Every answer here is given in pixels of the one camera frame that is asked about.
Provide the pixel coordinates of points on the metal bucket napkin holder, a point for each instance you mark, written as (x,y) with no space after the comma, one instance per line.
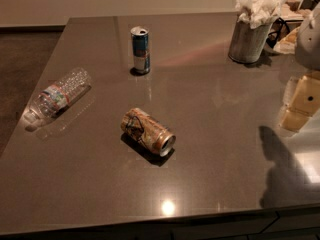
(247,44)

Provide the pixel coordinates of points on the orange soda can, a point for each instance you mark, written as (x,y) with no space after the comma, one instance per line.
(148,132)

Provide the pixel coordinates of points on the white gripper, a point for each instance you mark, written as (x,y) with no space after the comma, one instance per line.
(309,45)

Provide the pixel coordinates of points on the clear plastic water bottle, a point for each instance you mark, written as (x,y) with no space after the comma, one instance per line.
(52,101)

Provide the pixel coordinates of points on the blue silver energy drink can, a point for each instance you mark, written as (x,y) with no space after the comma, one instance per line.
(140,48)

